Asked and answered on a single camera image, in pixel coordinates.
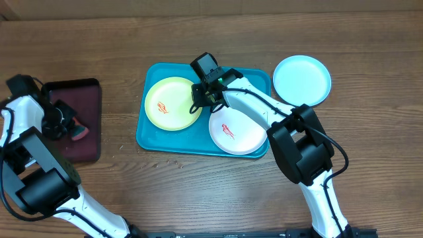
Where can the green and red sponge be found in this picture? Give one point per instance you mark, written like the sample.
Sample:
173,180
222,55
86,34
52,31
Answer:
79,131

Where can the teal plastic serving tray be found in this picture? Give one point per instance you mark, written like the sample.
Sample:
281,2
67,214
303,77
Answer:
194,139

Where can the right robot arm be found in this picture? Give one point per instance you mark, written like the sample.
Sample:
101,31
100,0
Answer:
300,146

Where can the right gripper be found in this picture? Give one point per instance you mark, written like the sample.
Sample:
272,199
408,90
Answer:
197,93

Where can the white plate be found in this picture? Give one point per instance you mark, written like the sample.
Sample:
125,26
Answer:
236,134

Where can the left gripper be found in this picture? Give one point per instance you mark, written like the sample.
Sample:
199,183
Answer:
69,111

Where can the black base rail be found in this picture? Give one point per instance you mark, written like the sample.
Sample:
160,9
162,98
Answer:
289,233

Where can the black and maroon tray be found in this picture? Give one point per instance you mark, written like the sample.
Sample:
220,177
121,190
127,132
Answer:
85,97

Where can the green rimmed plate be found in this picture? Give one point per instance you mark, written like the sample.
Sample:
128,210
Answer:
168,104

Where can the light blue plate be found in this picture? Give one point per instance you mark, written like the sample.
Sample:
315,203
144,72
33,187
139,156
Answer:
301,80

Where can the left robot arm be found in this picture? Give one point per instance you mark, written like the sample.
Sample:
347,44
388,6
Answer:
37,181

